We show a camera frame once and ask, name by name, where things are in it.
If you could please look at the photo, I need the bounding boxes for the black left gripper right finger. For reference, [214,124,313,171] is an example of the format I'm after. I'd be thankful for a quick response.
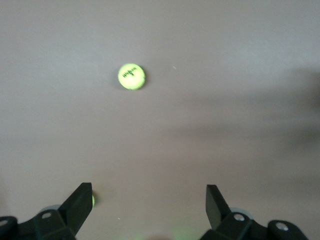
[199,184,307,240]

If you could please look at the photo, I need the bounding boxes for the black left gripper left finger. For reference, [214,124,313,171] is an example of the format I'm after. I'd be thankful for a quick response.
[0,182,94,240]

